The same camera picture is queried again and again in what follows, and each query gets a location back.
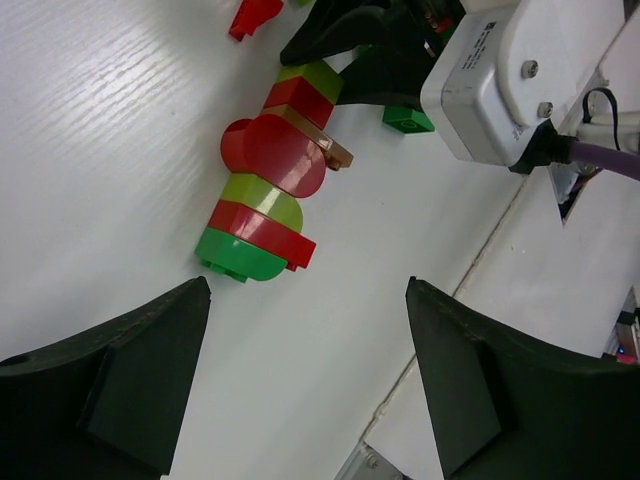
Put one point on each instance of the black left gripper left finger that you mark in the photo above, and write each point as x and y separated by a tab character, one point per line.
109	402

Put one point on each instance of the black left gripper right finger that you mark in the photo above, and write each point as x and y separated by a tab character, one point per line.
505	405

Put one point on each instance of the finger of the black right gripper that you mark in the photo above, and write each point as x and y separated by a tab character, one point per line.
383	76
334	27

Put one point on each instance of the lime lego brick mid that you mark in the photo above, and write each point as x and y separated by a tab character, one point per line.
319	74

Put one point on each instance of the green rounded end lego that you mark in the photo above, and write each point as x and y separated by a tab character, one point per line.
227	255

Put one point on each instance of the green square lego brick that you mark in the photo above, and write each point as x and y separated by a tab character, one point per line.
407	120

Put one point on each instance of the red lego brick mid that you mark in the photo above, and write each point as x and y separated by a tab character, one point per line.
303	97

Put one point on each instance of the tan thin lego plate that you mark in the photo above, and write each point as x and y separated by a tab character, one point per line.
336	156

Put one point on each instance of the lime rounded lego brick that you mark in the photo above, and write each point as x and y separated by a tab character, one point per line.
260	195

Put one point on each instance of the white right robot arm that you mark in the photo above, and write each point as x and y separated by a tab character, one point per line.
404	39

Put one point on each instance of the small red arch lego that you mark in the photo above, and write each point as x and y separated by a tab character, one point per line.
251	14

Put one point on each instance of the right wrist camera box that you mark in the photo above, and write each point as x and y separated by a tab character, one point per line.
490	94

